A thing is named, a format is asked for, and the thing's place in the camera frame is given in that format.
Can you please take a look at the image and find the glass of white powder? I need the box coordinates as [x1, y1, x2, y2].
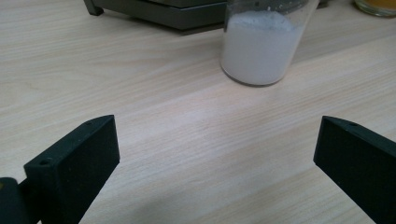
[219, 0, 321, 87]

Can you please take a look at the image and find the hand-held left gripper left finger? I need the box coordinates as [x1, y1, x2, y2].
[23, 114, 121, 224]

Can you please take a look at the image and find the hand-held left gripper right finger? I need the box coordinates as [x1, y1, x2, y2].
[313, 115, 396, 224]

